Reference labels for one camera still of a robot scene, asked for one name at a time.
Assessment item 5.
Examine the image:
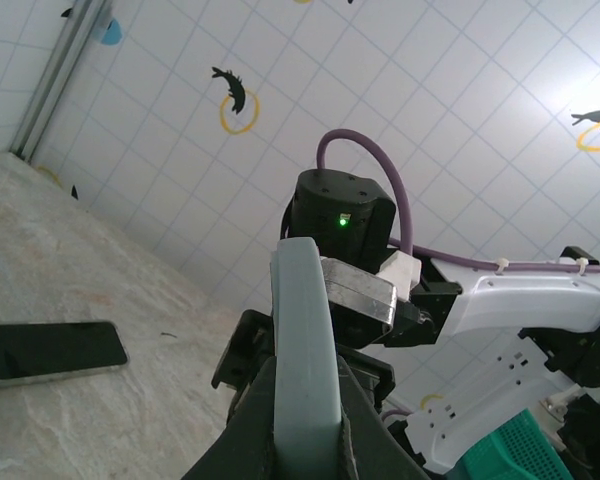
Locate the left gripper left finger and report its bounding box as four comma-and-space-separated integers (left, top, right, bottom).
180, 355, 277, 480

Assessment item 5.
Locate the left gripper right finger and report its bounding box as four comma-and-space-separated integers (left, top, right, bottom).
337, 349, 431, 480

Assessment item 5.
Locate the blue-grey phone case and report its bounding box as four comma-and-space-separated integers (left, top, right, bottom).
269, 237, 344, 480

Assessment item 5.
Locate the black smartphone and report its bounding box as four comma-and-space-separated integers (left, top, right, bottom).
0, 319, 131, 390

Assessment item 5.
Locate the teal mesh basket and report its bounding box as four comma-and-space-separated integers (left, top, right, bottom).
454, 407, 574, 480

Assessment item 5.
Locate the blue patch sticker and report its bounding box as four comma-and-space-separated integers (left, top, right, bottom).
58, 5, 126, 48

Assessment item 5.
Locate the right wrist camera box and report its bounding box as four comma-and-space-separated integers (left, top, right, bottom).
322, 255, 400, 332

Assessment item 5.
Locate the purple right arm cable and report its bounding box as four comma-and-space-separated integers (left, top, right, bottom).
315, 128, 600, 277

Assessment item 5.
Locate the spiny fish ring sticker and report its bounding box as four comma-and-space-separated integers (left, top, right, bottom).
210, 65, 261, 136

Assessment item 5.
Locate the aluminium corner post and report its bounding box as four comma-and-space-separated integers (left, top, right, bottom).
8, 0, 112, 162

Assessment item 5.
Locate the dolphin yellow ring sticker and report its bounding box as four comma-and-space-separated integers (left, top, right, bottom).
569, 108, 600, 152

